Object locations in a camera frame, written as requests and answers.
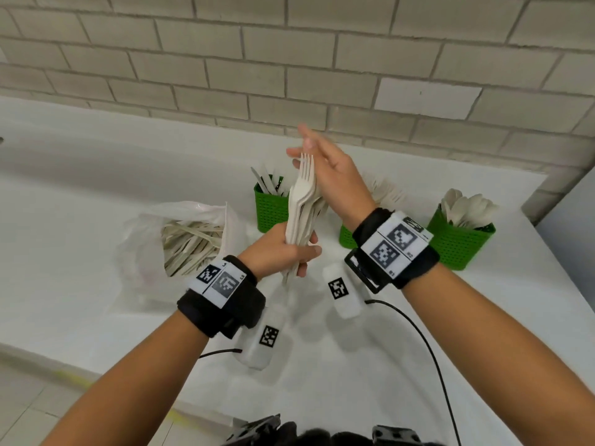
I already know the person's left hand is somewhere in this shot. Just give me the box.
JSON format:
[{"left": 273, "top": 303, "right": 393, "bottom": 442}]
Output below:
[{"left": 237, "top": 221, "right": 322, "bottom": 282}]

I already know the person's right hand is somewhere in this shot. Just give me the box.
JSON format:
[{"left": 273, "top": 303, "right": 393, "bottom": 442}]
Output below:
[{"left": 286, "top": 123, "right": 377, "bottom": 233}]

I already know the bunch of white plastic forks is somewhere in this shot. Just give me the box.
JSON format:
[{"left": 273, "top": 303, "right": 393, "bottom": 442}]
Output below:
[{"left": 364, "top": 173, "right": 405, "bottom": 209}]

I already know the handful of white plastic cutlery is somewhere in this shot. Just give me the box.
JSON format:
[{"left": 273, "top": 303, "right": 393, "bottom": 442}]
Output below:
[{"left": 281, "top": 152, "right": 331, "bottom": 286}]

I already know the bunch of white plastic knives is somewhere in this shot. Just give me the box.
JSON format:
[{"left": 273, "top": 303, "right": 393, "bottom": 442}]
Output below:
[{"left": 250, "top": 164, "right": 291, "bottom": 196}]

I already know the bunch of white plastic spoons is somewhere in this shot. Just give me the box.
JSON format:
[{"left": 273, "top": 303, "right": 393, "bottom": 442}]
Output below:
[{"left": 439, "top": 188, "right": 501, "bottom": 230}]

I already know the clear plastic bag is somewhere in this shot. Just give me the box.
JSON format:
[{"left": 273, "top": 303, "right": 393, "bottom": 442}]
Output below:
[{"left": 109, "top": 201, "right": 242, "bottom": 314}]

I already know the person's left forearm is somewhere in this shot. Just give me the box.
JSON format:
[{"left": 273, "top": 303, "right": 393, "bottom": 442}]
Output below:
[{"left": 42, "top": 310, "right": 210, "bottom": 446}]

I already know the person's right forearm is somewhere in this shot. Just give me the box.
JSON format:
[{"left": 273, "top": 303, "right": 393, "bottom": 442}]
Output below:
[{"left": 402, "top": 263, "right": 595, "bottom": 446}]

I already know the person's black clothing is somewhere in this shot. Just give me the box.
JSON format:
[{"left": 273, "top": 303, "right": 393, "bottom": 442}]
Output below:
[{"left": 223, "top": 421, "right": 447, "bottom": 446}]

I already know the black left wrist band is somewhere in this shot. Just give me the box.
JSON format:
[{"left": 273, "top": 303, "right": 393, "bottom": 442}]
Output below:
[{"left": 177, "top": 255, "right": 267, "bottom": 339}]

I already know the black wrist band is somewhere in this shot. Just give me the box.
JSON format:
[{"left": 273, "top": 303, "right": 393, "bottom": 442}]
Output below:
[
  {"left": 344, "top": 208, "right": 441, "bottom": 295},
  {"left": 177, "top": 255, "right": 267, "bottom": 339}
]

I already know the black right wrist band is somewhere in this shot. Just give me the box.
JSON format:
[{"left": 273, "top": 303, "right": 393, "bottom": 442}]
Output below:
[{"left": 344, "top": 208, "right": 441, "bottom": 295}]

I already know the black harness buckle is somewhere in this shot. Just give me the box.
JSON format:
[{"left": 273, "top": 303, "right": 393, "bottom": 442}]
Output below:
[
  {"left": 223, "top": 414, "right": 282, "bottom": 446},
  {"left": 371, "top": 426, "right": 424, "bottom": 446}
]

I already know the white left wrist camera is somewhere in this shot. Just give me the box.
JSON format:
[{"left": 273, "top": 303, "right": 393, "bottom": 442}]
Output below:
[{"left": 234, "top": 297, "right": 293, "bottom": 371}]

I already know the black right camera cable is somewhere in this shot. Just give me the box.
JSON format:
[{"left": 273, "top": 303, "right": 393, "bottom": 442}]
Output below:
[{"left": 364, "top": 299, "right": 462, "bottom": 446}]

